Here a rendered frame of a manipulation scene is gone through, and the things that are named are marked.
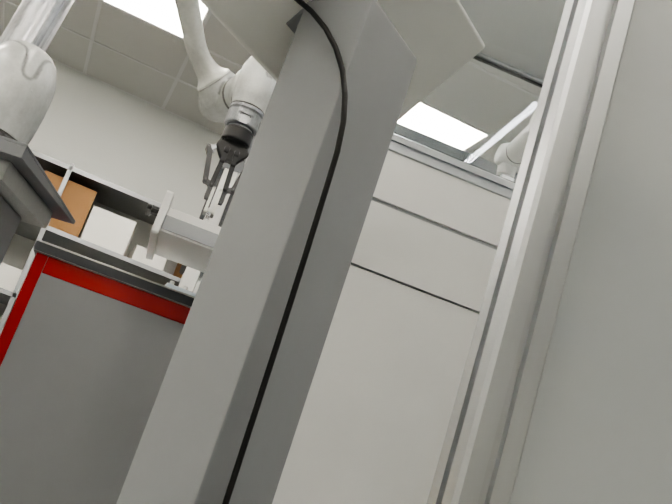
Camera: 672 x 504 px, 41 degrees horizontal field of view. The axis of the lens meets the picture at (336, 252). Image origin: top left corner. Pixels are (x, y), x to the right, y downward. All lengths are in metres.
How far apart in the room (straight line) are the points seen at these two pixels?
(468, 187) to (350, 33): 0.65
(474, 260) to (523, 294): 1.22
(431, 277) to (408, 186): 0.19
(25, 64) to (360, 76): 0.89
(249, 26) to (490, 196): 0.72
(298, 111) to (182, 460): 0.49
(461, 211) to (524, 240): 1.23
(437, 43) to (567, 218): 0.95
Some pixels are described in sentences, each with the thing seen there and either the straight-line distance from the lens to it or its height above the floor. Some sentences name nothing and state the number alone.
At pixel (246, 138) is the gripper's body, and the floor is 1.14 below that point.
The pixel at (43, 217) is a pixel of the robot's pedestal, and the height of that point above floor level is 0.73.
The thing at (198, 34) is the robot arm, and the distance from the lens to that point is 2.40.
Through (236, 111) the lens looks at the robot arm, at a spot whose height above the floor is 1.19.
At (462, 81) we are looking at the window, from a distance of 1.97.
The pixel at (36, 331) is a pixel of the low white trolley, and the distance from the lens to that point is 2.34.
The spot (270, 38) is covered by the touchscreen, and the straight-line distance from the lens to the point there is 1.40.
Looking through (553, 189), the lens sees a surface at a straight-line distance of 0.65.
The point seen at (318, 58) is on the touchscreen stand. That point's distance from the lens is 1.31.
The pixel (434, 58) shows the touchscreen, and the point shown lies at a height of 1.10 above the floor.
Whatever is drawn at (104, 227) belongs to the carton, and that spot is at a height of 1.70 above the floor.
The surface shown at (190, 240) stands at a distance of 2.14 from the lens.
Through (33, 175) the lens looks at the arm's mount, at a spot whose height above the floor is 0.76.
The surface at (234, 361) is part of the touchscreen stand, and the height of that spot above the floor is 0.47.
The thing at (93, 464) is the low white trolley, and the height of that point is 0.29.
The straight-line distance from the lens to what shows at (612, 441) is 0.67.
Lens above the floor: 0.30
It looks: 17 degrees up
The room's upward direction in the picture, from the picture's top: 19 degrees clockwise
